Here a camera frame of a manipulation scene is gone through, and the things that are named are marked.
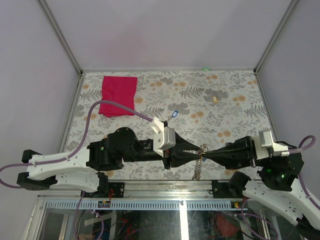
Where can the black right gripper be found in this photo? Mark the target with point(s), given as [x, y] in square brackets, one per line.
[239, 153]

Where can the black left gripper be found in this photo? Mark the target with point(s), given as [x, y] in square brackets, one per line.
[179, 156]

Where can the grey keyring with yellow handle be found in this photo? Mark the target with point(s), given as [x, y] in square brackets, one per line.
[199, 163]

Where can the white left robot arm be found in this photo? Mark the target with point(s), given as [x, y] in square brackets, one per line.
[86, 169]

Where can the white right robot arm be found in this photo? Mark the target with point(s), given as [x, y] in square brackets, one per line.
[269, 172]

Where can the loose blue tag key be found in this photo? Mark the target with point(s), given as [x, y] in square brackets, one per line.
[172, 115]

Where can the loose yellow tag key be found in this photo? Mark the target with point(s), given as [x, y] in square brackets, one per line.
[214, 99]

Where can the pink folded cloth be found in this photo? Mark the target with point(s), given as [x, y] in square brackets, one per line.
[121, 90]

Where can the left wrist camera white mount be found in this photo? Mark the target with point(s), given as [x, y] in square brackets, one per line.
[164, 137]

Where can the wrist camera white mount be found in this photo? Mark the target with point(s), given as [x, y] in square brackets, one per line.
[164, 137]
[266, 147]

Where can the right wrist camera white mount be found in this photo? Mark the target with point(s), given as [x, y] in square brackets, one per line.
[266, 147]

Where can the metal front rail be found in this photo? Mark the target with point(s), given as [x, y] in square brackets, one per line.
[148, 195]

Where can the aluminium enclosure frame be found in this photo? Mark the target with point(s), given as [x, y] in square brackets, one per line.
[174, 35]

